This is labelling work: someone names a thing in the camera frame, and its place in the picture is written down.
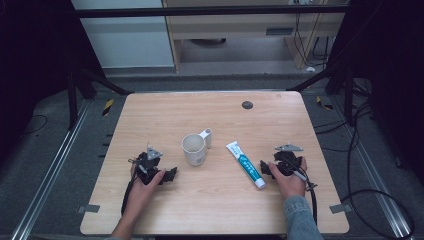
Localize person's left hand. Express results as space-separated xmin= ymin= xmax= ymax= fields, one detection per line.
xmin=128 ymin=162 xmax=167 ymax=218

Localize black curtain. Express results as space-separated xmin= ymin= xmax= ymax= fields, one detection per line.
xmin=0 ymin=0 xmax=107 ymax=161
xmin=328 ymin=0 xmax=424 ymax=188

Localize black floor cable loop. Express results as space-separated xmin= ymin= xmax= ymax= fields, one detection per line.
xmin=345 ymin=101 xmax=416 ymax=240

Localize right hand-held gripper cable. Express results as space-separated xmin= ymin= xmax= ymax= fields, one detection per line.
xmin=283 ymin=159 xmax=319 ymax=225

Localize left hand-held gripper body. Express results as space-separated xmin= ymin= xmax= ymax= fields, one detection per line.
xmin=128 ymin=142 xmax=167 ymax=186

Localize person's right hand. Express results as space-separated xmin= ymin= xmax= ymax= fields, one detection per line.
xmin=267 ymin=156 xmax=308 ymax=201

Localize white cup with handle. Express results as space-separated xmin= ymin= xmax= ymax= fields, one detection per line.
xmin=181 ymin=127 xmax=213 ymax=167

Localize aluminium floor rail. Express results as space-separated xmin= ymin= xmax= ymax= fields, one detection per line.
xmin=9 ymin=99 xmax=93 ymax=240
xmin=329 ymin=96 xmax=413 ymax=238

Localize black metal stand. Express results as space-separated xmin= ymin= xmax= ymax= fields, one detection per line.
xmin=286 ymin=61 xmax=371 ymax=128
xmin=64 ymin=64 xmax=134 ymax=132

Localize light wooden desk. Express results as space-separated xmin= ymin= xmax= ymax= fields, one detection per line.
xmin=161 ymin=0 xmax=349 ymax=73

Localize white cabinet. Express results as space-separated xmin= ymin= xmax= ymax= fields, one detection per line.
xmin=70 ymin=0 xmax=175 ymax=69

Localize grey metal table bracket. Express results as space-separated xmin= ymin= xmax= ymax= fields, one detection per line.
xmin=329 ymin=203 xmax=354 ymax=215
xmin=76 ymin=204 xmax=101 ymax=214

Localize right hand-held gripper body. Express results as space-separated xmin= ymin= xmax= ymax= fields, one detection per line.
xmin=273 ymin=143 xmax=305 ymax=177

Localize white and teal toothpaste tube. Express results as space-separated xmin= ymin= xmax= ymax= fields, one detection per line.
xmin=225 ymin=140 xmax=267 ymax=190

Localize black horizontal bar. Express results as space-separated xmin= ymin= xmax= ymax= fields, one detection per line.
xmin=73 ymin=4 xmax=349 ymax=19

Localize yellow and black tape strip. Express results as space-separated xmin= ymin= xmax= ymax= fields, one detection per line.
xmin=315 ymin=95 xmax=334 ymax=111
xmin=101 ymin=98 xmax=115 ymax=117

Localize hand-held gripper cable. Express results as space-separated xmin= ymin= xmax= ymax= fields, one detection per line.
xmin=283 ymin=159 xmax=319 ymax=225
xmin=120 ymin=159 xmax=144 ymax=216

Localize thin black floor cable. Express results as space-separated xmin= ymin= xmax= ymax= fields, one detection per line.
xmin=20 ymin=114 xmax=49 ymax=137

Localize left hand-held gripper cable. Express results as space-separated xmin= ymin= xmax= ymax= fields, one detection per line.
xmin=120 ymin=159 xmax=144 ymax=216

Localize black cables under desk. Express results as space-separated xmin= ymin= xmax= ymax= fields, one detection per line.
xmin=293 ymin=12 xmax=334 ymax=68

